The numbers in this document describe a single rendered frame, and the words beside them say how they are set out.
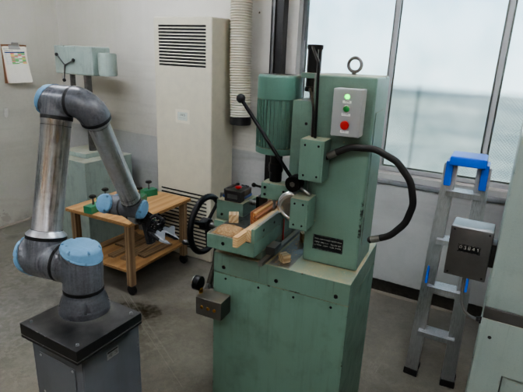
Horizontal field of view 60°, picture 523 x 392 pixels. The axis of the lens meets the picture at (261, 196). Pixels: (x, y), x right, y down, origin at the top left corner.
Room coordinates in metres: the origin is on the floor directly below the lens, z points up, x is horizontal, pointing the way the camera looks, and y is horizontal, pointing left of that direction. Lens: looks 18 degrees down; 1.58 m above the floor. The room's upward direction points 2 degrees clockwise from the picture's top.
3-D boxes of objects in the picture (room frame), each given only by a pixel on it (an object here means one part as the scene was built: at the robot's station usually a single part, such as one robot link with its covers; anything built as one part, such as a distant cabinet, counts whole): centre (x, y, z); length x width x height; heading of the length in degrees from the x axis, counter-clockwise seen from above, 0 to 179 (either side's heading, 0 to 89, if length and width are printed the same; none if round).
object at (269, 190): (1.82, -0.07, 1.03); 0.14 x 0.07 x 0.09; 65
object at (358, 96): (1.57, -0.29, 1.40); 0.10 x 0.06 x 0.16; 65
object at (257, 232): (1.84, -0.10, 0.93); 0.60 x 0.02 x 0.06; 155
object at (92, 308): (1.55, 0.67, 0.65); 0.19 x 0.19 x 0.10
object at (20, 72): (4.01, 2.13, 1.42); 0.23 x 0.06 x 0.34; 151
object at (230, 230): (1.67, 0.12, 0.91); 0.12 x 0.09 x 0.03; 65
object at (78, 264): (1.56, 0.68, 0.79); 0.17 x 0.15 x 0.18; 73
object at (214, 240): (1.90, 0.03, 0.87); 0.61 x 0.30 x 0.06; 155
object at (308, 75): (1.77, -0.18, 1.54); 0.08 x 0.08 x 0.17; 65
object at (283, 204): (1.67, -0.12, 1.02); 0.12 x 0.03 x 0.12; 65
